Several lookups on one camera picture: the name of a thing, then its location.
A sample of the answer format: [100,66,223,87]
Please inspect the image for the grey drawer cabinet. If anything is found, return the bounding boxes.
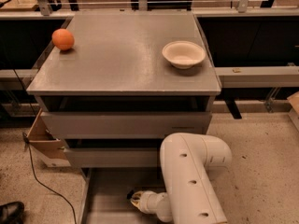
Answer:
[26,10,222,224]

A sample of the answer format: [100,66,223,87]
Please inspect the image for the dark blue rxbar wrapper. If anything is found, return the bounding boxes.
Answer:
[126,189,135,200]

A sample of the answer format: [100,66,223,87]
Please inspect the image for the orange fruit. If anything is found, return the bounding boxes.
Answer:
[51,29,75,50]

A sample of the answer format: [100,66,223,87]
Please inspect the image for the grey open bottom drawer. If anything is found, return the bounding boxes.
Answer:
[78,167,192,224]

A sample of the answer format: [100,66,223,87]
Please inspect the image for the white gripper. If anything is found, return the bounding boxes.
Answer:
[130,190,157,214]

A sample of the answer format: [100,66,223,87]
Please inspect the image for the black floor cable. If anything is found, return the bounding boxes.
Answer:
[21,132,78,224]

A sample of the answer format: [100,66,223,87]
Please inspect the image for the grey top drawer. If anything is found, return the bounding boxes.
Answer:
[41,112,212,139]

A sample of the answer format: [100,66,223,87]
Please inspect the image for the grey middle drawer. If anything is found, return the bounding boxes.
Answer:
[64,148,160,168]

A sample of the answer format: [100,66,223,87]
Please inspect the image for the white paper bowl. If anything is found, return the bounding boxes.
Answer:
[162,41,206,69]

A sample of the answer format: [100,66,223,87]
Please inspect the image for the black shoe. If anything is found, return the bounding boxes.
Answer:
[0,202,24,224]

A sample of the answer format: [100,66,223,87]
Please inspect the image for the brown cardboard box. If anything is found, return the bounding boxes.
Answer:
[27,110,70,167]

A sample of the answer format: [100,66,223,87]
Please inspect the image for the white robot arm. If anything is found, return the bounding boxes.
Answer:
[130,133,232,224]

